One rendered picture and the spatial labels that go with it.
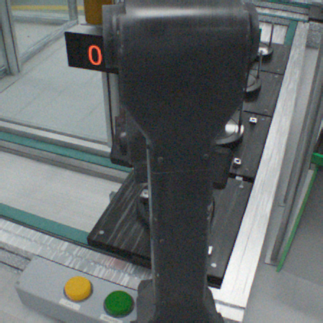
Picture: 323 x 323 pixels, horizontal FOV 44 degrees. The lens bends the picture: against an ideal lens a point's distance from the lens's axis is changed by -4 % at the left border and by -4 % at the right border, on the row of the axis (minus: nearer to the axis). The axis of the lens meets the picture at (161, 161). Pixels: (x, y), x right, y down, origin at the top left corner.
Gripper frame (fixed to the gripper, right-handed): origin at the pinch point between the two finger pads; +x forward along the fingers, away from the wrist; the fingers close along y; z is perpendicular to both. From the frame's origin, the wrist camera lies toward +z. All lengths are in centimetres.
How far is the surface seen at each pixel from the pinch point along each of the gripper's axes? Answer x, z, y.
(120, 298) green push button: -7.9, -22.5, 1.4
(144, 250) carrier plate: -0.5, -15.7, 1.7
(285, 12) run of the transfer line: 113, 84, -5
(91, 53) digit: -2.0, 15.2, 19.6
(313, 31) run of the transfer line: 96, 69, -19
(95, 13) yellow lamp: -7.1, 21.0, 18.1
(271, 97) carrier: 41.9, 24.0, -10.3
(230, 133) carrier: 23.6, 9.6, -4.3
